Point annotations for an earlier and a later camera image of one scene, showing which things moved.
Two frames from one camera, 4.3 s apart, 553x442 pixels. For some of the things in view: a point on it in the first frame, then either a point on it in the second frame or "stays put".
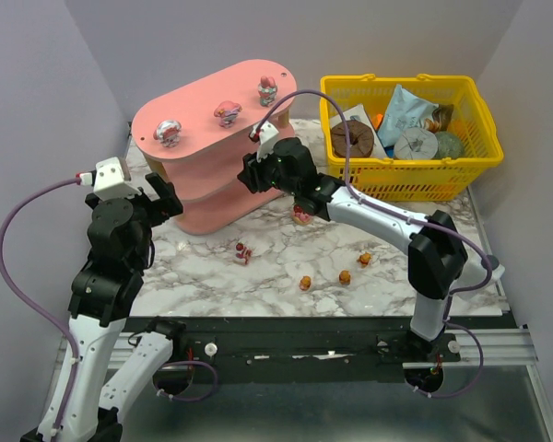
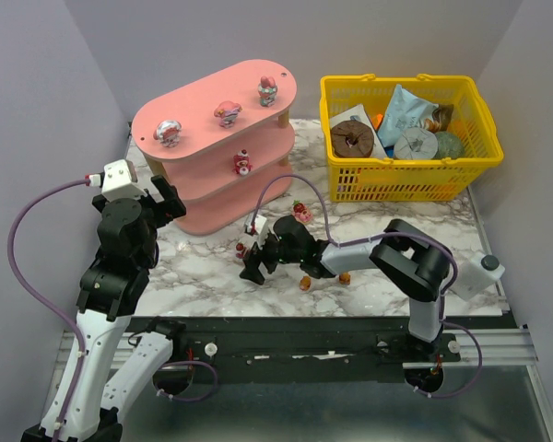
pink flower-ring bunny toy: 267,89 stays put
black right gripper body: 255,171 to 263,253
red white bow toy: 242,253 stays put
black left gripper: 161,203 stays put
